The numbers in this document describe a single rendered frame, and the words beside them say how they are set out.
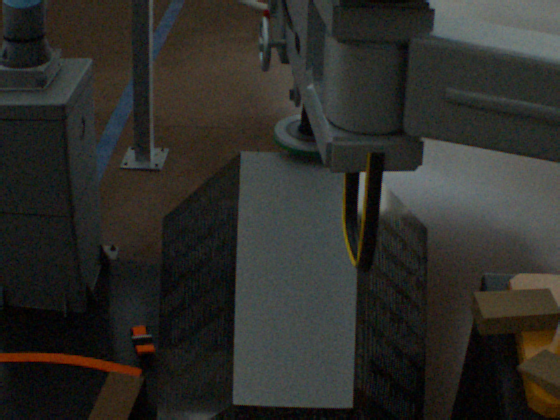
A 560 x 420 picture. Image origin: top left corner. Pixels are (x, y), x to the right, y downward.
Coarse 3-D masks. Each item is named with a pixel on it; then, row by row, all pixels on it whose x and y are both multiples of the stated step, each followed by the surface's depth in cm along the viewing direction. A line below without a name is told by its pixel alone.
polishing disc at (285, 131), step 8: (288, 120) 265; (296, 120) 266; (280, 128) 261; (288, 128) 261; (296, 128) 261; (280, 136) 256; (288, 136) 257; (296, 136) 257; (304, 136) 257; (288, 144) 254; (296, 144) 253; (304, 144) 253; (312, 144) 253
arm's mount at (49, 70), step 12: (60, 48) 300; (0, 72) 282; (12, 72) 281; (24, 72) 281; (36, 72) 281; (48, 72) 288; (0, 84) 284; (12, 84) 284; (24, 84) 284; (36, 84) 284; (48, 84) 288
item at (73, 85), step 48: (0, 96) 282; (48, 96) 282; (0, 144) 285; (48, 144) 285; (0, 192) 295; (48, 192) 294; (96, 192) 334; (0, 240) 306; (48, 240) 304; (96, 240) 338; (0, 288) 316; (48, 288) 316
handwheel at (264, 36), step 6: (264, 18) 228; (264, 24) 226; (264, 30) 225; (258, 36) 238; (264, 36) 225; (270, 36) 225; (258, 42) 232; (264, 42) 226; (270, 42) 225; (276, 42) 231; (282, 42) 232; (258, 48) 233; (264, 48) 225; (270, 48) 225; (264, 54) 226; (270, 54) 226; (264, 60) 227; (270, 60) 228; (264, 66) 229
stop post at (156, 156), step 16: (144, 0) 377; (144, 16) 381; (144, 32) 385; (144, 48) 389; (144, 64) 393; (144, 80) 397; (144, 96) 402; (144, 112) 406; (144, 128) 410; (144, 144) 414; (128, 160) 420; (144, 160) 419; (160, 160) 420
